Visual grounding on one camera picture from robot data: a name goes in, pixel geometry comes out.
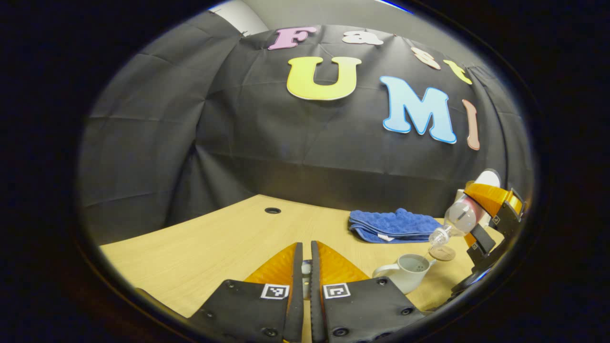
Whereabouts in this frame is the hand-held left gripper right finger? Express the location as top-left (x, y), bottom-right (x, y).
top-left (311, 241), bottom-right (426, 343)

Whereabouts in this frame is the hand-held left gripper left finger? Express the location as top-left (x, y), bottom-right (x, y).
top-left (188, 242), bottom-right (304, 343)

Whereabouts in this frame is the clear plastic water bottle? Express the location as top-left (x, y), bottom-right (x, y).
top-left (427, 169), bottom-right (502, 247)

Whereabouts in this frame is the round brown coaster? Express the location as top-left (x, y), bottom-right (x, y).
top-left (429, 245), bottom-right (456, 262)

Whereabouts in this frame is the white ceramic teacup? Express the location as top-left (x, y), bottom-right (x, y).
top-left (372, 253), bottom-right (437, 294)

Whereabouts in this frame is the white toaster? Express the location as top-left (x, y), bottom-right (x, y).
top-left (454, 181), bottom-right (491, 228)

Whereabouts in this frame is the blue folded towel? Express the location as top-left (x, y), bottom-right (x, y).
top-left (349, 208), bottom-right (444, 244)

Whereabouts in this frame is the black backdrop cloth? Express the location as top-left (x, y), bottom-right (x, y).
top-left (79, 12), bottom-right (533, 246)

